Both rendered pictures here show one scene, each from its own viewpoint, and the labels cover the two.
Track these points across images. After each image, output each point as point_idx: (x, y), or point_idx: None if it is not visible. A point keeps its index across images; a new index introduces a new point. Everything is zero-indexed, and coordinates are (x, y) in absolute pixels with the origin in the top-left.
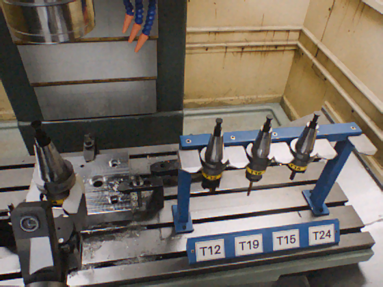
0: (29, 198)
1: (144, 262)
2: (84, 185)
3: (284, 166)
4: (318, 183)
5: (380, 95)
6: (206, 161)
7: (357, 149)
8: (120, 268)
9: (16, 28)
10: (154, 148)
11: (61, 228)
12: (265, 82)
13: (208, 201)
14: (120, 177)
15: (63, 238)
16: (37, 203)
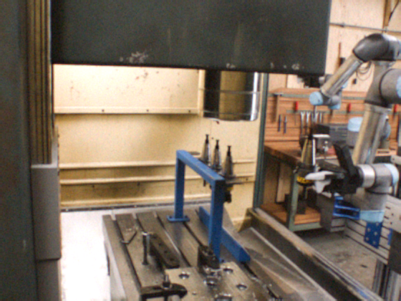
0: (323, 173)
1: (259, 277)
2: (220, 287)
3: (144, 226)
4: (177, 202)
5: (110, 159)
6: (234, 175)
7: (197, 154)
8: (271, 287)
9: (258, 110)
10: (127, 284)
11: (329, 166)
12: None
13: (191, 254)
14: (201, 270)
15: (333, 165)
16: (337, 142)
